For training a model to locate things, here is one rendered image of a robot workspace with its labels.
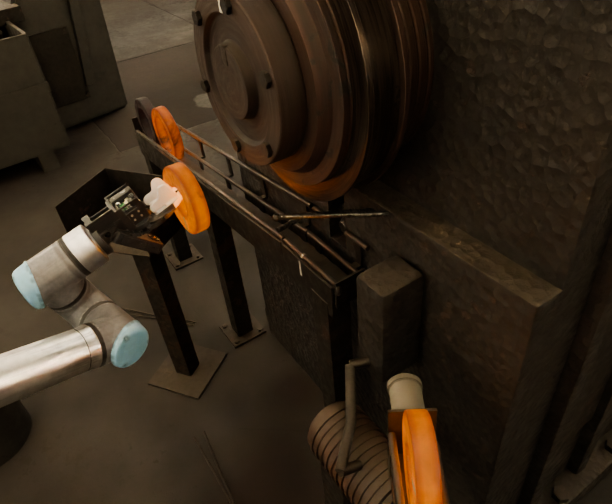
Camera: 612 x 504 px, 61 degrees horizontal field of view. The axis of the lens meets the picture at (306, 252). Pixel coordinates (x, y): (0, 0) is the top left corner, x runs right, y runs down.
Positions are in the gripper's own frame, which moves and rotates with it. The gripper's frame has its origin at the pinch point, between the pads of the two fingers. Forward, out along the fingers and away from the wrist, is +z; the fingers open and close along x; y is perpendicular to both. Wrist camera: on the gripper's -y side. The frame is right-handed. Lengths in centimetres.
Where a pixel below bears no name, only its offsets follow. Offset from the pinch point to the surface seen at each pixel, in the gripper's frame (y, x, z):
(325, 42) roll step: 30, -37, 22
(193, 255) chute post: -85, 88, -2
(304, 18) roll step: 32, -34, 22
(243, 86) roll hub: 25.1, -25.6, 13.4
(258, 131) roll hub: 16.6, -24.5, 12.9
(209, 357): -81, 31, -21
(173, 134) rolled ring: -19, 62, 14
